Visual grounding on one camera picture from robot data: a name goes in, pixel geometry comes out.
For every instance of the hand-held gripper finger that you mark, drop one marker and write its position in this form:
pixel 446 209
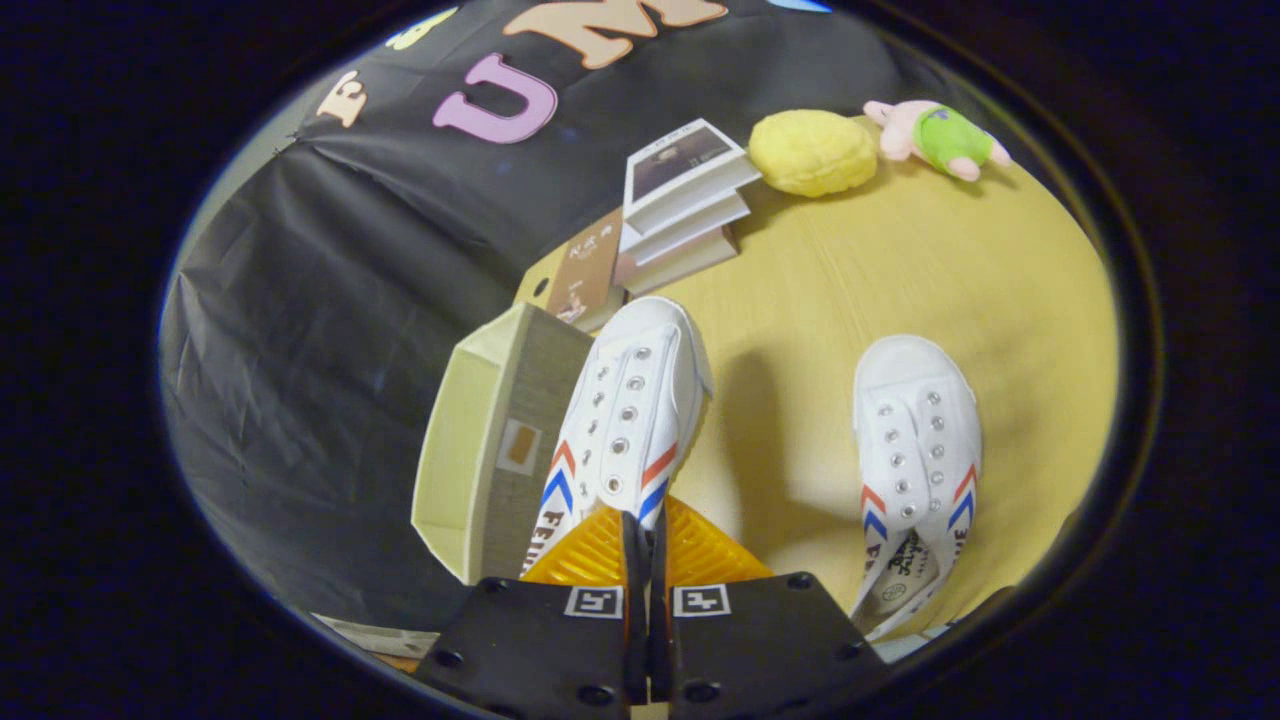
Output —
pixel 637 640
pixel 662 640

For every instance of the white striped canvas shoe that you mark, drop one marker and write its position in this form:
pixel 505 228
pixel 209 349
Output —
pixel 915 440
pixel 640 400

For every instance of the beige storage box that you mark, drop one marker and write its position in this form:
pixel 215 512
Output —
pixel 470 450

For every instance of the pale brown cover book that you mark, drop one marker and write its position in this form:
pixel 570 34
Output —
pixel 680 265

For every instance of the plain white book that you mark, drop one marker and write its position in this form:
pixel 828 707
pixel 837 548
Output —
pixel 690 228

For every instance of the white book with portrait cover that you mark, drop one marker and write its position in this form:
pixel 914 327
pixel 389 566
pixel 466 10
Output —
pixel 680 165

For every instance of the yellow plush toy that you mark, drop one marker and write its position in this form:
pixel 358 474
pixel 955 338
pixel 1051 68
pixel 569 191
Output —
pixel 812 152

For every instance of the pink and green plush toy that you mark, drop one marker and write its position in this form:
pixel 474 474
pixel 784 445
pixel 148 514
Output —
pixel 945 138

